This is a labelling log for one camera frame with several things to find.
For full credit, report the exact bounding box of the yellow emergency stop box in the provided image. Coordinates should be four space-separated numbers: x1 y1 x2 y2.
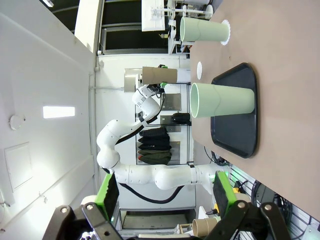
231 187 243 201

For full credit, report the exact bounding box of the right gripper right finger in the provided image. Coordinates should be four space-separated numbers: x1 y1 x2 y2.
207 171 293 240

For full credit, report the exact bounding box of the light green plastic cup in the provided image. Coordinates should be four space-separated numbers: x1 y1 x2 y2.
189 82 256 119
179 16 231 43

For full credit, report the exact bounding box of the left arm black cable sleeve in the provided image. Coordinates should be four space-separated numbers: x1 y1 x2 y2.
113 109 182 204

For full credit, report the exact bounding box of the black plastic tray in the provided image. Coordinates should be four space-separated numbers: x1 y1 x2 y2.
210 62 259 159

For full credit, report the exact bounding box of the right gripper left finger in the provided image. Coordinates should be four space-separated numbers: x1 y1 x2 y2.
42 172 121 240

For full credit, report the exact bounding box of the black backpack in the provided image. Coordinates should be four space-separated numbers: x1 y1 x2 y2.
171 112 192 124

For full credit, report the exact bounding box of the olive jacket red collar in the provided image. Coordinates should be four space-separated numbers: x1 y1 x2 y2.
137 156 171 165

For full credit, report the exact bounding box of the dark green jacket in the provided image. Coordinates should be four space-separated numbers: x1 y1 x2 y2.
137 149 172 158

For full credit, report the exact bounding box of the black clothes rack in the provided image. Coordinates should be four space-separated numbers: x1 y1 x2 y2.
134 82 193 166

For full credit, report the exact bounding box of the black quilted jacket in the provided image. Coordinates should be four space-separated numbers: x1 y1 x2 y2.
138 126 170 138

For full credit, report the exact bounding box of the grey metal wall plate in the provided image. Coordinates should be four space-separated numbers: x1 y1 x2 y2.
159 115 182 133
164 92 182 111

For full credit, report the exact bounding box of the brown plastic cup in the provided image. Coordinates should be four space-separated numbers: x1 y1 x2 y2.
141 66 178 86

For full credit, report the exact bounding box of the round white smoke detector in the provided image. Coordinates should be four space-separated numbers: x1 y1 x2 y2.
9 114 27 131

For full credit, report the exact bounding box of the rectangular ceiling light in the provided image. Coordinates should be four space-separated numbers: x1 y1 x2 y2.
42 106 76 119

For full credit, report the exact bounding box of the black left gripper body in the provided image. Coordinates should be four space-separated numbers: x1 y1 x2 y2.
147 83 166 95

